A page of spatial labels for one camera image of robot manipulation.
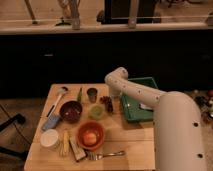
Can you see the green chili pepper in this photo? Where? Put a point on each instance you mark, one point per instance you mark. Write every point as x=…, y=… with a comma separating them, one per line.
x=79, y=97

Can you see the green plastic tray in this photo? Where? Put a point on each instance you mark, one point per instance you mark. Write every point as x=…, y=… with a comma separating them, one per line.
x=132, y=112

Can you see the white cloth in tray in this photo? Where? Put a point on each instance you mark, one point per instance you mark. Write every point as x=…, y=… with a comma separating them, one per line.
x=145, y=107

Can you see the brown rectangular block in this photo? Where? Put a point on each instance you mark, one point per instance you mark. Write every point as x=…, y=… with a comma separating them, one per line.
x=78, y=152

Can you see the green plastic cup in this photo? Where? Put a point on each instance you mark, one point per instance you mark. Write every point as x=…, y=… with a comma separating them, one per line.
x=96, y=112

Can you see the dark red bowl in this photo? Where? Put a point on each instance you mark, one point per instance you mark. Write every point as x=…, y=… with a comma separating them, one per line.
x=71, y=111

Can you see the white handled spoon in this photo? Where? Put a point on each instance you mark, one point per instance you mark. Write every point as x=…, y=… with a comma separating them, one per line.
x=61, y=92

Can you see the orange fruit in bowl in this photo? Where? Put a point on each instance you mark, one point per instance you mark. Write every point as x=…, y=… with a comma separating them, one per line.
x=89, y=139

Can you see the silver fork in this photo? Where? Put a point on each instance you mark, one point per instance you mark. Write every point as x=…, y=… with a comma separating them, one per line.
x=94, y=156

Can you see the black chair base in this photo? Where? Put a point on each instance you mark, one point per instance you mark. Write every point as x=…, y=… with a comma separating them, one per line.
x=11, y=132

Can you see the orange bowl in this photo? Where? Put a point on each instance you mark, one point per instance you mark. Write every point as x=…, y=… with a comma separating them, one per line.
x=94, y=127

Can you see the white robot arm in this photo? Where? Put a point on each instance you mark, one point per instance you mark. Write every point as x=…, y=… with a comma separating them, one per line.
x=178, y=140

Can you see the yellow corn cob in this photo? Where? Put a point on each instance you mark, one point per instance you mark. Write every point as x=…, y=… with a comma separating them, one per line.
x=65, y=144

